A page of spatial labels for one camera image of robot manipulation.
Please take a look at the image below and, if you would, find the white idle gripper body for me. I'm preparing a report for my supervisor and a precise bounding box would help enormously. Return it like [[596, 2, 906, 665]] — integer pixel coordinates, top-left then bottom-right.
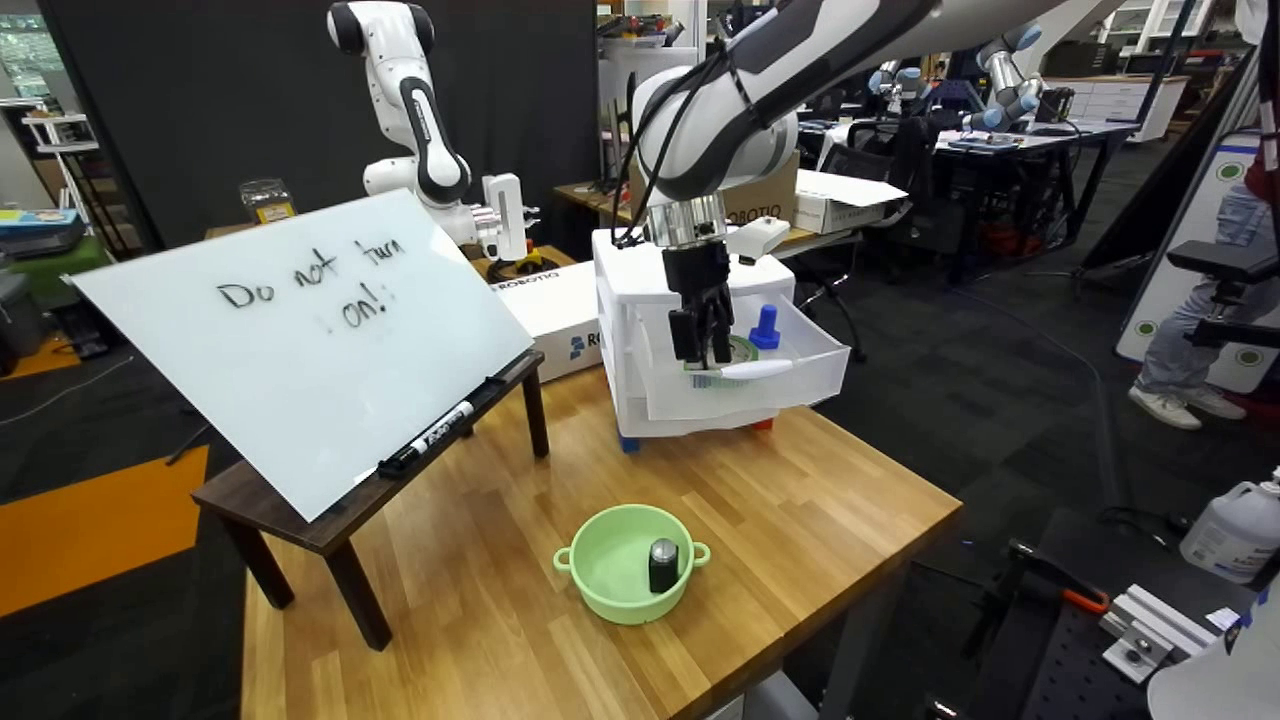
[[475, 168, 532, 262]]

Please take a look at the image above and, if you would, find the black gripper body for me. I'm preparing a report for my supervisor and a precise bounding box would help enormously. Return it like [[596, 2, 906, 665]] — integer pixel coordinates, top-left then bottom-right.
[[661, 235, 737, 324]]

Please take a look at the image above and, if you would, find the grey blue-jointed robot arm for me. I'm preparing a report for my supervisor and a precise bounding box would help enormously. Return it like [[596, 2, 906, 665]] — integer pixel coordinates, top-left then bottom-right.
[[978, 37, 1053, 133], [863, 54, 954, 114]]

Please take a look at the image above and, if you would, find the small blue bottle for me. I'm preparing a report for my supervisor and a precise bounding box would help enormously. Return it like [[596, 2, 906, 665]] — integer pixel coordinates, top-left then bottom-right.
[[745, 299, 788, 355]]

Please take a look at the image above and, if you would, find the white marker pen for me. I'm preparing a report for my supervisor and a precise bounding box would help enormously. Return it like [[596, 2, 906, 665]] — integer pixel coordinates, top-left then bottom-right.
[[692, 351, 795, 388]]

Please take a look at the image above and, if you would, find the white plastic drawer cabinet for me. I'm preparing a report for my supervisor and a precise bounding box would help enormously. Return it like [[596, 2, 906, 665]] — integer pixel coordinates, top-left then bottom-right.
[[589, 216, 805, 442]]

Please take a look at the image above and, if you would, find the wooden desk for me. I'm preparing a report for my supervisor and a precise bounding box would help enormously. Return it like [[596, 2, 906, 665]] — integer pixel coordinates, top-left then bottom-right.
[[551, 175, 636, 262]]

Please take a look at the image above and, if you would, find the white plastic open drawer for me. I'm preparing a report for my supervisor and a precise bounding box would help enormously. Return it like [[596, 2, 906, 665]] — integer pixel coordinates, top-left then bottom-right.
[[636, 291, 856, 431]]

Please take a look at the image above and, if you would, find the white cardboard box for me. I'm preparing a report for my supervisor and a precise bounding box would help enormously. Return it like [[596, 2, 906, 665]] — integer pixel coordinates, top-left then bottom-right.
[[494, 254, 608, 388]]

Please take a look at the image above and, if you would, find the white flat box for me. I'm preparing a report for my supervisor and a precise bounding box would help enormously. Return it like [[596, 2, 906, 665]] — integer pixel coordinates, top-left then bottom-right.
[[792, 165, 911, 241]]

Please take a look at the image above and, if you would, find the cluttered shelf unit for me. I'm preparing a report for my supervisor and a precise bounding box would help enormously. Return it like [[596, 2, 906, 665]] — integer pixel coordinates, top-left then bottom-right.
[[591, 0, 714, 135]]

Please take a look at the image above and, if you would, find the black can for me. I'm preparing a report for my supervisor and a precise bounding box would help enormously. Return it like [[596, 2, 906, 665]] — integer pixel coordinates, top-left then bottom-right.
[[643, 533, 685, 600]]

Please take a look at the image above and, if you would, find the light green plastic bowl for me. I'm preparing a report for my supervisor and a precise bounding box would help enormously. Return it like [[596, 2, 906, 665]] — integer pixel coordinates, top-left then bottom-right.
[[549, 499, 716, 627]]

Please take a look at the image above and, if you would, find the black marker pen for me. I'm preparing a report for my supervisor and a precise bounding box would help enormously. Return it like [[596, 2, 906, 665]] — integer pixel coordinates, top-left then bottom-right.
[[375, 394, 481, 483]]

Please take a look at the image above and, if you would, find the glass jar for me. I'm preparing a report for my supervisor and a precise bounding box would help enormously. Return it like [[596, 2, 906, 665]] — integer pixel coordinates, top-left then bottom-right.
[[238, 171, 300, 227]]

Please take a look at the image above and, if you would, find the whiteboard with handwriting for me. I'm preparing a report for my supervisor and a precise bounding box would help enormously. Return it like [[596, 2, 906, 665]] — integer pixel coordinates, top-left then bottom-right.
[[63, 188, 540, 528]]

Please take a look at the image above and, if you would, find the black backdrop curtain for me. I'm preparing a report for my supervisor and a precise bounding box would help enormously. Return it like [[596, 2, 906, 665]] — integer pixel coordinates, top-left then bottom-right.
[[38, 0, 604, 254]]

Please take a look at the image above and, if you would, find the black lab table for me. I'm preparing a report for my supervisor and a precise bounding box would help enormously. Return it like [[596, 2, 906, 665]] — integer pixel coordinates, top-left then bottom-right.
[[934, 114, 1156, 291]]

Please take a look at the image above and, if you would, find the dark wooden stand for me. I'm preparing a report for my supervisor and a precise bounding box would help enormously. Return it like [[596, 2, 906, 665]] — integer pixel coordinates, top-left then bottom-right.
[[192, 346, 551, 657]]

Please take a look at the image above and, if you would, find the dark grey side platform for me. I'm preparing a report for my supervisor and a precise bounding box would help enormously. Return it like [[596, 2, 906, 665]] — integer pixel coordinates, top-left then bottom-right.
[[915, 513, 1280, 720]]

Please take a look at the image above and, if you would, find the person in jeans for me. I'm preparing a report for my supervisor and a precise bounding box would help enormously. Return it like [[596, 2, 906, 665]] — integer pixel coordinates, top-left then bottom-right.
[[1123, 125, 1280, 431]]

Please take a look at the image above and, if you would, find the white panel with green stickers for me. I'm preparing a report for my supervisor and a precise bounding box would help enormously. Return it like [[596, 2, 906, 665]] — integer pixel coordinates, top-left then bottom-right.
[[1116, 125, 1280, 373]]

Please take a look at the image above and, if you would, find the black perforated breadboard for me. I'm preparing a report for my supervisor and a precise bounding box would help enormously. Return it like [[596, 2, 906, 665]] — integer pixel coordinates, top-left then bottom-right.
[[1017, 612, 1164, 720]]

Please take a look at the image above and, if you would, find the black office chair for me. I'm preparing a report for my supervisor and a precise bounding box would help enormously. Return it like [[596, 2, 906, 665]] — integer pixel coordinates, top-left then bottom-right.
[[1164, 235, 1280, 355]]

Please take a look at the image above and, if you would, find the grey bin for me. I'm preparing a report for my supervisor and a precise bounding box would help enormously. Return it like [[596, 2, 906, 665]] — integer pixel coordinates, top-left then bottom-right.
[[0, 262, 43, 379]]

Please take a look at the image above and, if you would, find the aluminium profile bar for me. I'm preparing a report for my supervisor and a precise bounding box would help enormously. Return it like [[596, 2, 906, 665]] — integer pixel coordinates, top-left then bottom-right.
[[1110, 580, 1212, 659]]

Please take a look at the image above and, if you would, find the white plastic jug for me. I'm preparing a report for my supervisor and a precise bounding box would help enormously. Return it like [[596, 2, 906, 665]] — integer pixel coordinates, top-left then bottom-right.
[[1176, 463, 1280, 591]]

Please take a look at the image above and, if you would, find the white curved cover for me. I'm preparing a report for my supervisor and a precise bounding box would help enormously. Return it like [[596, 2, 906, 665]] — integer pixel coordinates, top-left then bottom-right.
[[1146, 570, 1280, 720]]

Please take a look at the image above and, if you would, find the grey metal table frame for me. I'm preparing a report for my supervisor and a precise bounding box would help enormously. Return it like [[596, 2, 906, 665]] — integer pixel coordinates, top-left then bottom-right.
[[737, 665, 819, 720]]

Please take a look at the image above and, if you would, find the black clamp with orange handle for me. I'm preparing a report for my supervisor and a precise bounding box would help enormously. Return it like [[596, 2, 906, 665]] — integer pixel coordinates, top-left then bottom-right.
[[1005, 534, 1116, 623]]

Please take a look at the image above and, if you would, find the white metal bracket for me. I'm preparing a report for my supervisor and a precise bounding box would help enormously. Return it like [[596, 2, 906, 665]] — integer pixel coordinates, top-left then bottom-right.
[[1095, 623, 1186, 688]]

